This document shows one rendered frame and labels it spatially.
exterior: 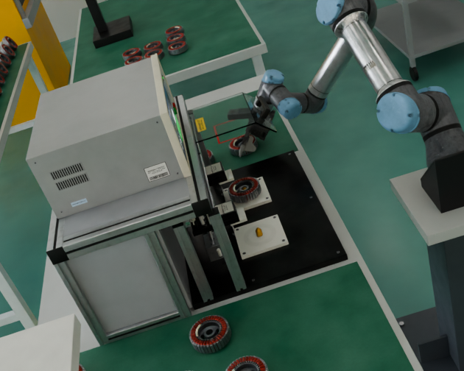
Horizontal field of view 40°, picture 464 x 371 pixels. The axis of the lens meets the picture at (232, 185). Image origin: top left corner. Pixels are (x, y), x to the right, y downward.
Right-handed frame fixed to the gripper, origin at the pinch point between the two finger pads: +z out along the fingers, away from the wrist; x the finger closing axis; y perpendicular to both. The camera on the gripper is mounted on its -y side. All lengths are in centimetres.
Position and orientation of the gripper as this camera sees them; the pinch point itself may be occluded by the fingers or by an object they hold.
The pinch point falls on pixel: (242, 146)
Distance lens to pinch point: 253.6
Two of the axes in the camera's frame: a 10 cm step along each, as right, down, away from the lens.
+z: -2.6, 7.2, 6.4
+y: 9.3, 3.6, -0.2
